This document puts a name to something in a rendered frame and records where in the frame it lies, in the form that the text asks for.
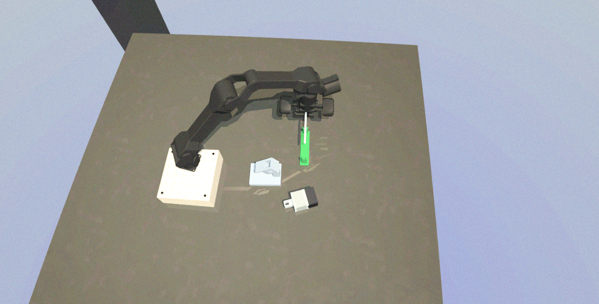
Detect green u-shaped cradle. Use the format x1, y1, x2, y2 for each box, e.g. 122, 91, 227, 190
300, 127, 310, 166

